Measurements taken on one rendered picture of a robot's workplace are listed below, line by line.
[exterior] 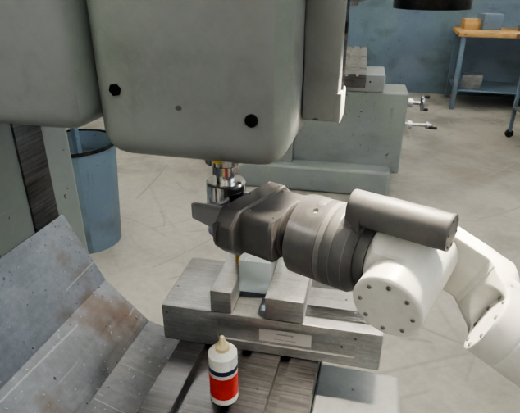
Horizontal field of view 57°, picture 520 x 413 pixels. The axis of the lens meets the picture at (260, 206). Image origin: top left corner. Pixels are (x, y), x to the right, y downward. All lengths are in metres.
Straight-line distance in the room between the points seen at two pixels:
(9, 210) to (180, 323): 0.32
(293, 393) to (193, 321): 0.19
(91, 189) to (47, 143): 1.92
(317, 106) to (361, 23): 6.53
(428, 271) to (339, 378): 0.47
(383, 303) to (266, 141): 0.18
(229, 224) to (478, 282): 0.25
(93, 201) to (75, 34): 2.38
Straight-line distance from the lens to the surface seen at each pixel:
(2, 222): 0.83
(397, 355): 2.25
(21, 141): 0.84
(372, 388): 0.89
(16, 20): 0.50
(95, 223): 2.90
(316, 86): 0.49
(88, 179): 2.78
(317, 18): 0.49
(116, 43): 0.47
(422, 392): 2.12
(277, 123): 0.43
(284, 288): 0.76
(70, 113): 0.49
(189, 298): 0.81
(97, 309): 0.92
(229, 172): 0.55
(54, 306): 0.87
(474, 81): 6.41
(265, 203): 0.54
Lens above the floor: 1.48
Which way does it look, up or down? 26 degrees down
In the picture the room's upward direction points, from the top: straight up
